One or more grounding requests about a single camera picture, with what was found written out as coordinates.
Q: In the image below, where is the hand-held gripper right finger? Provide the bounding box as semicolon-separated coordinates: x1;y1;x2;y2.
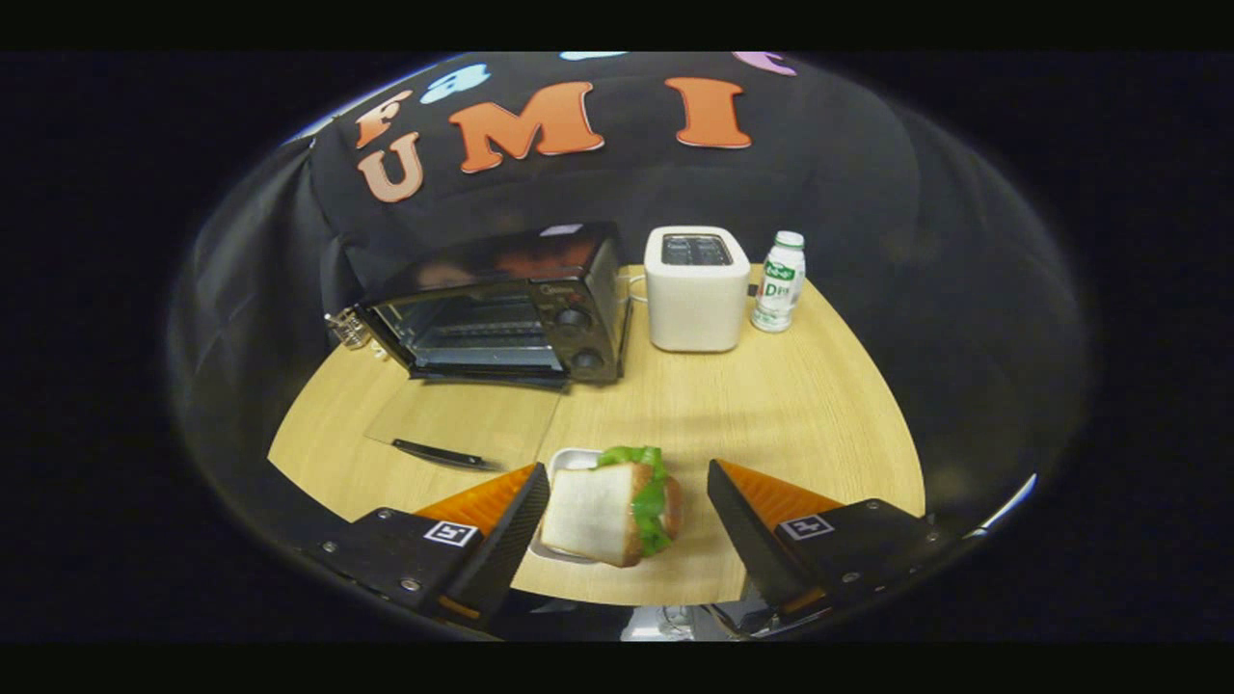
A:
707;459;955;620

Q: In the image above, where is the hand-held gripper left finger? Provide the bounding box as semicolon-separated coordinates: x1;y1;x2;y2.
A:
307;463;550;626

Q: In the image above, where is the lettuce sandwich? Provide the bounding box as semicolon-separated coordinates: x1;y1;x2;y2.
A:
540;445;684;569

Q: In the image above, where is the black toaster oven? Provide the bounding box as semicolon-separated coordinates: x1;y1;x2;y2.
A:
355;222;633;473

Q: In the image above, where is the white toaster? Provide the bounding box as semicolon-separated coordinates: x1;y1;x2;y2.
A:
643;226;753;355

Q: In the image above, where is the white ribbed plate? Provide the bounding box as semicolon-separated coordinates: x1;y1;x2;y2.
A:
527;447;606;566

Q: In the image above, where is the white milk bottle green label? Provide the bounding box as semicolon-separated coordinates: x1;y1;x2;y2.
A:
750;230;808;334

